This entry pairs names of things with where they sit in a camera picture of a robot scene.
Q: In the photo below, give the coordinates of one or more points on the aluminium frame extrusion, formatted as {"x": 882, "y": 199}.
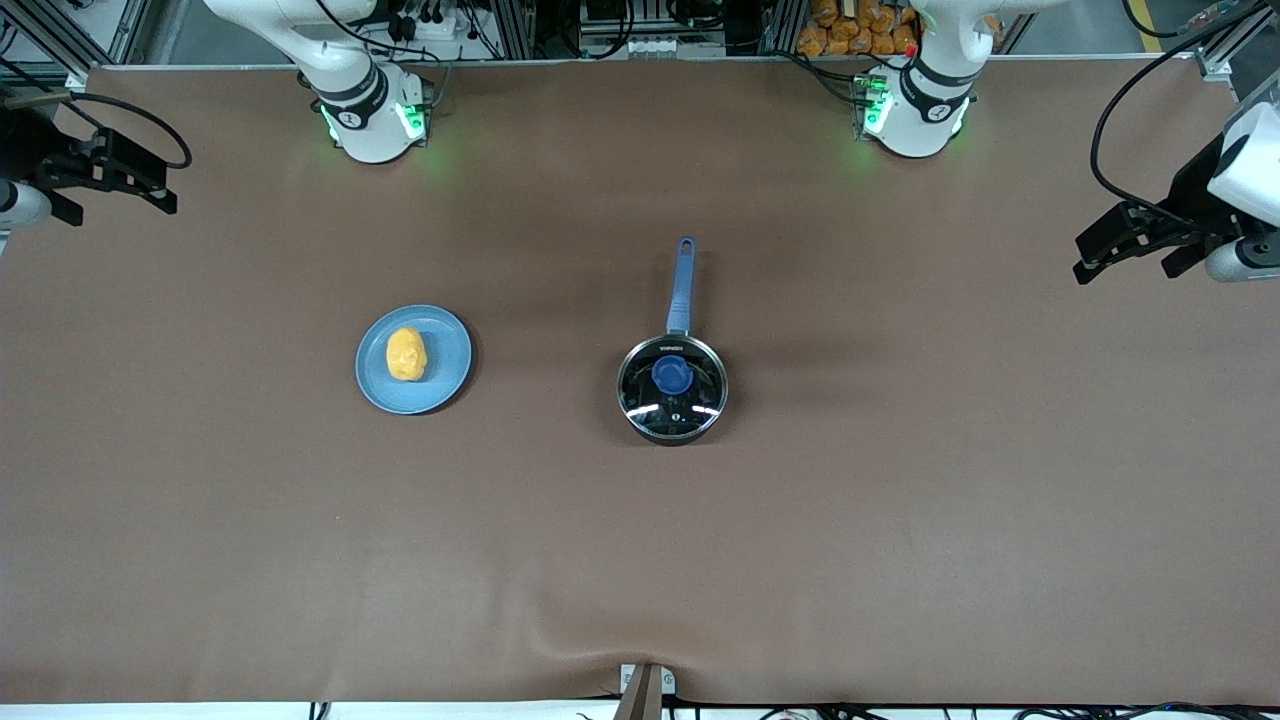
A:
{"x": 1235, "y": 40}
{"x": 45, "y": 30}

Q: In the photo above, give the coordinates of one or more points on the brown table cover mat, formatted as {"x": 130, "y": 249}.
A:
{"x": 640, "y": 560}

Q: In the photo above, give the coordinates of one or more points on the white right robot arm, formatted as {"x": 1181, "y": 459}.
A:
{"x": 365, "y": 110}

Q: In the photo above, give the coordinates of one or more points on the glass lid with blue knob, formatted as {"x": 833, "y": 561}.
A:
{"x": 672, "y": 375}

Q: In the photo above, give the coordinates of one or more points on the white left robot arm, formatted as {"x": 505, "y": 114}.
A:
{"x": 920, "y": 110}

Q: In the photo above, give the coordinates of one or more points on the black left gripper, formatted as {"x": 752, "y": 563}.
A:
{"x": 1192, "y": 188}

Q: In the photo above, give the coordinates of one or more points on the white power strip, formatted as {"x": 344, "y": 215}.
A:
{"x": 440, "y": 25}

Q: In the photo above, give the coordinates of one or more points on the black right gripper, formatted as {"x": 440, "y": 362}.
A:
{"x": 28, "y": 148}

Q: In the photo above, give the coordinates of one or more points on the blue round plate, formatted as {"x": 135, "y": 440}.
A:
{"x": 445, "y": 370}

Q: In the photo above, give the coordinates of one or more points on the grey electronics box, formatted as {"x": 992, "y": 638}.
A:
{"x": 650, "y": 45}

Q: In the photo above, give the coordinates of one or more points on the yellow potato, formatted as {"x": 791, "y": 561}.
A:
{"x": 406, "y": 355}

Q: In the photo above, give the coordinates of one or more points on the bag of orange snacks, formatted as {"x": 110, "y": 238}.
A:
{"x": 850, "y": 35}

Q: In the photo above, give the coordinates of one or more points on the metal table clamp bracket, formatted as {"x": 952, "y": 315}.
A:
{"x": 645, "y": 695}

